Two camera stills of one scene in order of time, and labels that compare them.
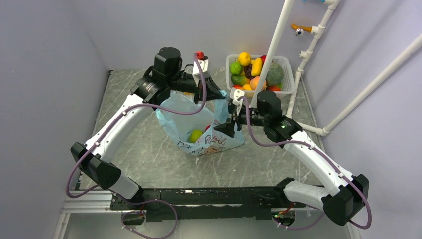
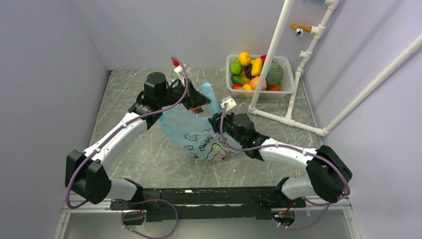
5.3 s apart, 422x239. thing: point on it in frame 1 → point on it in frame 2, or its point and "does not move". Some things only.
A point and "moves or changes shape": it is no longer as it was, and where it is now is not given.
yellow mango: [257, 66] does not move
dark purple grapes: [248, 69] does not move
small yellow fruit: [247, 86] does not move
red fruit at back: [263, 58] does not move
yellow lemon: [244, 58] does not move
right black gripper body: [257, 119] → [228, 124]
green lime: [235, 67] does not move
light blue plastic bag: [193, 125] moves or changes shape
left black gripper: [212, 92] → [194, 98]
